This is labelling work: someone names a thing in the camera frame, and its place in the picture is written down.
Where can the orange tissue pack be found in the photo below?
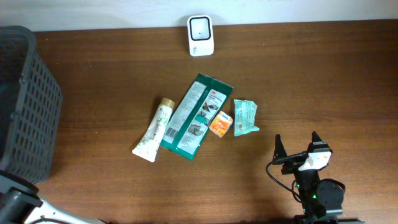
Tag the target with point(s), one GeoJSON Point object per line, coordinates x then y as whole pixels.
{"type": "Point", "coordinates": [221, 124]}

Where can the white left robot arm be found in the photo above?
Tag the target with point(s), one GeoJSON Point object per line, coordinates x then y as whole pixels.
{"type": "Point", "coordinates": [49, 213]}

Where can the white barcode scanner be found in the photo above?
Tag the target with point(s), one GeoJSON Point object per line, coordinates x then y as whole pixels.
{"type": "Point", "coordinates": [200, 36]}

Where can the light green wipes packet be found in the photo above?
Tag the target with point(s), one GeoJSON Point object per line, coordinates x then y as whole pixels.
{"type": "Point", "coordinates": [244, 113]}

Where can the dark grey plastic basket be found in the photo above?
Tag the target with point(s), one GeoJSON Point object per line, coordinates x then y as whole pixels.
{"type": "Point", "coordinates": [31, 102]}

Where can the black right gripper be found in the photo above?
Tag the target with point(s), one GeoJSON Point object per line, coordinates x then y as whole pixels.
{"type": "Point", "coordinates": [291, 163]}

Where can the green 3M gloves package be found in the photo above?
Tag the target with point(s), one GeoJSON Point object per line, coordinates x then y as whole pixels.
{"type": "Point", "coordinates": [191, 120]}

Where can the white bamboo print tube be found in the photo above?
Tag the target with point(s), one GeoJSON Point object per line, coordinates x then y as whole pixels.
{"type": "Point", "coordinates": [148, 146]}

